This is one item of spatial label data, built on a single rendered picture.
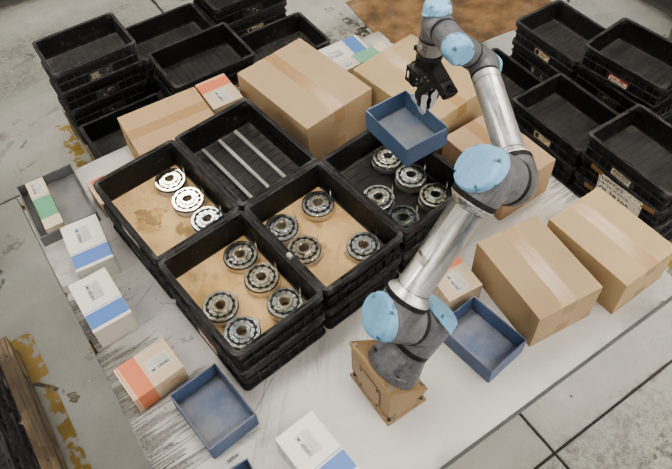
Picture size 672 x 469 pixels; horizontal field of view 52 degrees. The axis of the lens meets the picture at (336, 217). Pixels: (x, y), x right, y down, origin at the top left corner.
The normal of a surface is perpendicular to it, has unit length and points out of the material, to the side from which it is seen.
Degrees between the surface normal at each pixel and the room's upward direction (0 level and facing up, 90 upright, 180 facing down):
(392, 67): 0
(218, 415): 0
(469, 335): 0
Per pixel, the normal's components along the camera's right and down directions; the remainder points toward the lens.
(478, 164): -0.63, -0.33
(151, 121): -0.04, -0.62
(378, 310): -0.77, -0.11
